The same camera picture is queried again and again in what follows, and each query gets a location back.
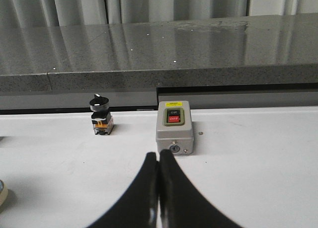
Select grey on off switch box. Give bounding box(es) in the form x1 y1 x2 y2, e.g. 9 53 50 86
156 101 194 155

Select grey granite counter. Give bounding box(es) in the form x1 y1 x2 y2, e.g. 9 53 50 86
0 12 318 115

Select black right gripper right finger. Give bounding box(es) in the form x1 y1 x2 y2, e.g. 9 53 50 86
159 150 240 228

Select blue desk bell cream base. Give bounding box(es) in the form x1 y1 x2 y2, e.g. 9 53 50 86
0 180 8 210

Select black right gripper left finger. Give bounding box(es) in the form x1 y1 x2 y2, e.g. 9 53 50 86
89 152 159 228

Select grey curtain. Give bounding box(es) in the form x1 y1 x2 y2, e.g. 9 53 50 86
0 0 318 28

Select black rotary selector switch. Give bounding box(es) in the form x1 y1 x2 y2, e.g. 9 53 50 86
89 94 114 135

